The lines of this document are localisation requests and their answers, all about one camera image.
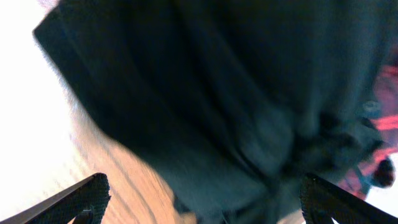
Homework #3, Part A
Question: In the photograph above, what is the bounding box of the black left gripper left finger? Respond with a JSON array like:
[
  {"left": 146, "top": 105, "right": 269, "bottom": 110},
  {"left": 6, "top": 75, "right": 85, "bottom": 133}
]
[{"left": 1, "top": 173, "right": 111, "bottom": 224}]

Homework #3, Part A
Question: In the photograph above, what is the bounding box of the red navy plaid shirt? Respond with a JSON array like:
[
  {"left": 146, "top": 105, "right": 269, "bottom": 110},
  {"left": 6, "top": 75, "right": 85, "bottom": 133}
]
[{"left": 338, "top": 47, "right": 397, "bottom": 200}]

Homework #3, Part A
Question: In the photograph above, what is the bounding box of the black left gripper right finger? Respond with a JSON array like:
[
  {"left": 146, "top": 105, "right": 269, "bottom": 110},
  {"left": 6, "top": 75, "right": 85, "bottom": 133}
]
[{"left": 300, "top": 174, "right": 397, "bottom": 224}]

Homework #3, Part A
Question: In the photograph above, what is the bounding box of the black garment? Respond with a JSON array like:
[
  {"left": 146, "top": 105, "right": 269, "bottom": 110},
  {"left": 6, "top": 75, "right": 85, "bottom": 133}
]
[{"left": 34, "top": 0, "right": 397, "bottom": 223}]

